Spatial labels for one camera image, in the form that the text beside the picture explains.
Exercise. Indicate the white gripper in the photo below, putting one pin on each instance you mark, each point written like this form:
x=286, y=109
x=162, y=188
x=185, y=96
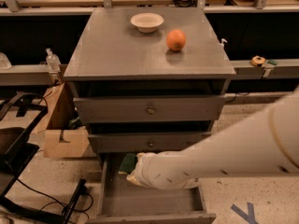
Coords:
x=146, y=171

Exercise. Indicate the green yellow sponge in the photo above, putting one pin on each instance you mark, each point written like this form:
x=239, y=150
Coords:
x=128, y=164

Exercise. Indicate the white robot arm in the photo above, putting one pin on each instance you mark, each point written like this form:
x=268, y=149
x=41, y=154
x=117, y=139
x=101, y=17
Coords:
x=264, y=144

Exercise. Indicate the middle grey drawer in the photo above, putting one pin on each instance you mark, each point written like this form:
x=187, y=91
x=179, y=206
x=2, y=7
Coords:
x=137, y=142

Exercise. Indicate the bottom grey open drawer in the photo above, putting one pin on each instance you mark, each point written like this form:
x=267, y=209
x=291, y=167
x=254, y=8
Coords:
x=121, y=202

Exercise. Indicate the top grey drawer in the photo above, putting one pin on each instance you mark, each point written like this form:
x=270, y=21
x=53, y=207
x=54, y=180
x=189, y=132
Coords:
x=149, y=109

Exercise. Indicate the grey wooden drawer cabinet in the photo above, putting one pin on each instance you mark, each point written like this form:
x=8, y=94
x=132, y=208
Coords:
x=114, y=59

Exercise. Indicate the cardboard box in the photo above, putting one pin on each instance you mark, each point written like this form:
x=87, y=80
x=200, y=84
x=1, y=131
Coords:
x=60, y=141

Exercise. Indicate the orange fruit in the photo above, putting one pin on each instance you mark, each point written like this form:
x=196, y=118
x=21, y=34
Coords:
x=176, y=40

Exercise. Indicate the clear plastic bottle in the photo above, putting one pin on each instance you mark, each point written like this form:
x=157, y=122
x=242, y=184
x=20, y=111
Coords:
x=53, y=61

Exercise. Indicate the white bowl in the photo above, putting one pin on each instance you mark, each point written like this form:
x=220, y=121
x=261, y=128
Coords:
x=147, y=22

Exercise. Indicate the small white pump bottle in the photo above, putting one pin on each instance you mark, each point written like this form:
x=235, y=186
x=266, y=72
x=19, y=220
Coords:
x=223, y=42

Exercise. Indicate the green small object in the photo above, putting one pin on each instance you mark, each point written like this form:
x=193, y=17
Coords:
x=272, y=62

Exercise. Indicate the black chair frame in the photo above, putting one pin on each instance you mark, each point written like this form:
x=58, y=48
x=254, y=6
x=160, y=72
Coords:
x=16, y=152

